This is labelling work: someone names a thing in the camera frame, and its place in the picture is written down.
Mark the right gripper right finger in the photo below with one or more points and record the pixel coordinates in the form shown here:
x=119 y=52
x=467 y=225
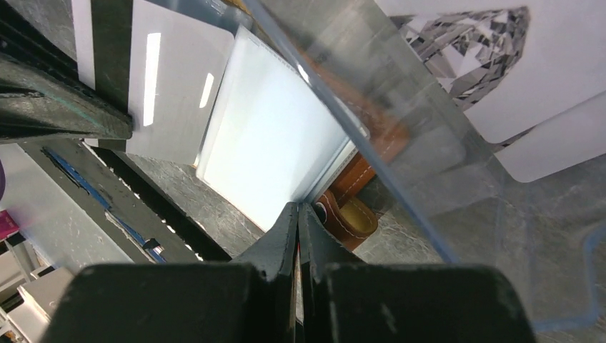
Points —
x=348 y=300

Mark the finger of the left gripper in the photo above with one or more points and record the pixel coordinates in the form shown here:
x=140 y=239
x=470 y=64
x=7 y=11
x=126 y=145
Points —
x=41 y=95

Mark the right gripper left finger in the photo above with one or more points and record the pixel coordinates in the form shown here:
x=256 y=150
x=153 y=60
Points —
x=249 y=299

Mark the brown leather card holder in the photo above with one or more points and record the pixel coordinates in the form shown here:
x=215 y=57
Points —
x=305 y=114

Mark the clear plastic card sleeve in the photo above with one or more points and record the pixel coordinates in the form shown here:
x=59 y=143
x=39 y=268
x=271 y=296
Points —
x=448 y=198

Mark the white VIP credit card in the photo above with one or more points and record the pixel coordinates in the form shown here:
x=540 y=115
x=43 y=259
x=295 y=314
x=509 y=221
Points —
x=159 y=61

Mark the white VIP card in sleeve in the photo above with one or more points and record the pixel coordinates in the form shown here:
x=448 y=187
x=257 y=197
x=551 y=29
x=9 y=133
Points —
x=529 y=75

